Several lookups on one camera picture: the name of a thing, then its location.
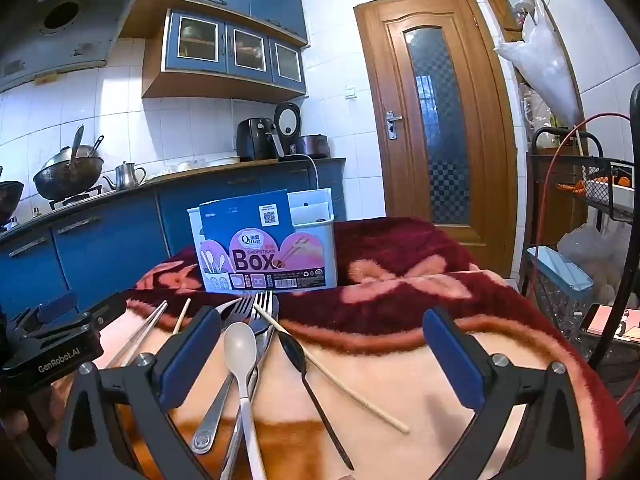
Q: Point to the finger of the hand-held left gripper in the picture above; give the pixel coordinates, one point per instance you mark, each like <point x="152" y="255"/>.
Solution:
<point x="57" y="306"/>
<point x="107" y="312"/>

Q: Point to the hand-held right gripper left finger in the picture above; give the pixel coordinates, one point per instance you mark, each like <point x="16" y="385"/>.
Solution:
<point x="187" y="355"/>

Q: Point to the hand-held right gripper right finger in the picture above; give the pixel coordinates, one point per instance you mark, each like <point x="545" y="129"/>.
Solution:
<point x="452" y="360"/>

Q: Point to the wooden chopstick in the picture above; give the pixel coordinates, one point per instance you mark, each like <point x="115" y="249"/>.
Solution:
<point x="350" y="385"/>
<point x="182" y="315"/>

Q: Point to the white plastic spoon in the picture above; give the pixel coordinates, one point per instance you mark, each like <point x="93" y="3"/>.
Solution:
<point x="240" y="345"/>

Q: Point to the metal fork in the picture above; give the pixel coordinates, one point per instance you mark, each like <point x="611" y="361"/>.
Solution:
<point x="202" y="437"/>
<point x="262" y="310"/>

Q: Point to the black spoon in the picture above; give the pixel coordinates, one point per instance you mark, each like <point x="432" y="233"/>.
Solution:
<point x="292" y="352"/>

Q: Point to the white utensil holder blue label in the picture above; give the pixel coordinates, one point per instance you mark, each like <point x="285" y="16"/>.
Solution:
<point x="320" y="240"/>

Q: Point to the person's left hand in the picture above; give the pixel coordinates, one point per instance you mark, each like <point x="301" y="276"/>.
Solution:
<point x="12" y="422"/>

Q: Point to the blue kitchen base cabinets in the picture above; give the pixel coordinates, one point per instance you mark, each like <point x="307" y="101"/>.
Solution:
<point x="100" y="250"/>

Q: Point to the black stove grate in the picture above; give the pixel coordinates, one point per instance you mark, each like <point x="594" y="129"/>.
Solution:
<point x="75" y="200"/>

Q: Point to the red floral plush blanket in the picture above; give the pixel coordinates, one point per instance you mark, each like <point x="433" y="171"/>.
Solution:
<point x="400" y="260"/>

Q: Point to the black cooking pot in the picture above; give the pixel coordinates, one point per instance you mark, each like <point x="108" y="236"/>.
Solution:
<point x="10" y="200"/>

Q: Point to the dark steel wok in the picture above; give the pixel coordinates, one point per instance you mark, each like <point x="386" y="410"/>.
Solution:
<point x="65" y="175"/>

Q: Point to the steel kettle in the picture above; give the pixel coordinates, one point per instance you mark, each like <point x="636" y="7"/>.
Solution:
<point x="127" y="176"/>

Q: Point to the clear container blue lid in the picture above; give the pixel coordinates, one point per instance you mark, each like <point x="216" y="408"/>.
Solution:
<point x="560" y="270"/>

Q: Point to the smartphone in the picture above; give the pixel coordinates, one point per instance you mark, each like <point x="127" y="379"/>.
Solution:
<point x="605" y="322"/>

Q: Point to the metal ladle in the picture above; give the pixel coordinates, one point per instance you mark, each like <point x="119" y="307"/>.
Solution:
<point x="76" y="145"/>

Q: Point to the metal spatula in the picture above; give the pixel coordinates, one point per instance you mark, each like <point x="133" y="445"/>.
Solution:
<point x="96" y="146"/>

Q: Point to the crumpled white plastic bag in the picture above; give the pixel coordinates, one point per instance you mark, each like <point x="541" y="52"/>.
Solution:
<point x="585" y="245"/>

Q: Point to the orange carrots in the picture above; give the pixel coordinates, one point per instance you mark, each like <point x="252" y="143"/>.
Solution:
<point x="577" y="187"/>

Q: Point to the black air fryer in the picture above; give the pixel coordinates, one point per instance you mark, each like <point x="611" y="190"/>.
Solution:
<point x="252" y="140"/>

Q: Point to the white dish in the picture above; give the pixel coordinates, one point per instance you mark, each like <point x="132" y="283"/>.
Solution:
<point x="607" y="192"/>

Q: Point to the rice cooker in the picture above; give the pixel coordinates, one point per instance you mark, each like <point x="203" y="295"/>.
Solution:
<point x="312" y="146"/>

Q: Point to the black metal rack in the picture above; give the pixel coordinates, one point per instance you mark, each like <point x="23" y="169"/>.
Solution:
<point x="602" y="162"/>

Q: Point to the wooden door glass panel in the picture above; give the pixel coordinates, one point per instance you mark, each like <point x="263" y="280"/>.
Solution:
<point x="385" y="110"/>

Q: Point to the grey range hood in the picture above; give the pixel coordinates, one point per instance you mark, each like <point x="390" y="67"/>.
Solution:
<point x="65" y="35"/>

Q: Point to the hanging white plastic bag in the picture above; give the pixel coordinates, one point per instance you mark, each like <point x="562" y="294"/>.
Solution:
<point x="545" y="75"/>

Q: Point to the white light switch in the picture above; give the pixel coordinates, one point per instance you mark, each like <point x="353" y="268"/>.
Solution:
<point x="351" y="93"/>

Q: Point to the blue glass-door wall cabinet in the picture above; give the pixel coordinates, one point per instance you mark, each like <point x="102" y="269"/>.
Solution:
<point x="220" y="45"/>

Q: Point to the wooden wall shelf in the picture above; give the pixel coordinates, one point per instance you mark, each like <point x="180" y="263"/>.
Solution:
<point x="492" y="15"/>

